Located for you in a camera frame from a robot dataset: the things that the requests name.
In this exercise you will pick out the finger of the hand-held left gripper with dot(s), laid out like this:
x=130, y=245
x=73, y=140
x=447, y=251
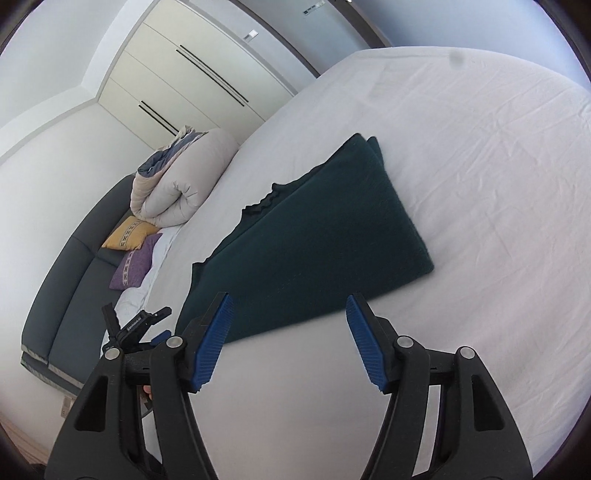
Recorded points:
x=110, y=318
x=160, y=338

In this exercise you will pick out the white pillow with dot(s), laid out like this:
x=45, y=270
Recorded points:
x=147, y=277

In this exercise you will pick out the low wall socket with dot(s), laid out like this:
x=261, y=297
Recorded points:
x=67, y=408

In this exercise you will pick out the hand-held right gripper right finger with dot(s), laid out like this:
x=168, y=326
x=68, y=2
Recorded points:
x=367, y=341

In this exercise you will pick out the white light switch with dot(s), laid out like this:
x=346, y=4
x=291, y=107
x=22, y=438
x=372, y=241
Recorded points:
x=252, y=33

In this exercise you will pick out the person's left hand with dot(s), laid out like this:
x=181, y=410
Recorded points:
x=147, y=391

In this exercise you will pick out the grey upholstered headboard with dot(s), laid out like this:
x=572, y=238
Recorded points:
x=69, y=286

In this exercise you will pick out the purple patterned pillow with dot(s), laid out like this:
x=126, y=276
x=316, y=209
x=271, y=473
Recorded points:
x=136, y=263

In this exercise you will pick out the cream wardrobe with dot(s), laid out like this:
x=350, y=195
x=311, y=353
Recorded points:
x=194, y=69

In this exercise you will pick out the bed with white sheet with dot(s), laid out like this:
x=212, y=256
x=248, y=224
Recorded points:
x=461, y=184

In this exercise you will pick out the wall control panel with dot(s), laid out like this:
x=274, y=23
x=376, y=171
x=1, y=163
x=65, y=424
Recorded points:
x=313, y=8

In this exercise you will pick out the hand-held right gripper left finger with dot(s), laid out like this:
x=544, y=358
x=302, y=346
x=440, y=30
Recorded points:
x=213, y=341

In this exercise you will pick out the yellow patterned pillow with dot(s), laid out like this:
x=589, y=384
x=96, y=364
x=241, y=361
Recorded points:
x=129, y=233

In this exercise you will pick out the folded beige duvet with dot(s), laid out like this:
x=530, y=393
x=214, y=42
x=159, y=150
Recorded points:
x=184, y=180

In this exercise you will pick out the dark green sweater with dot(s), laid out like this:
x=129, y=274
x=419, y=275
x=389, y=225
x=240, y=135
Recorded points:
x=323, y=244

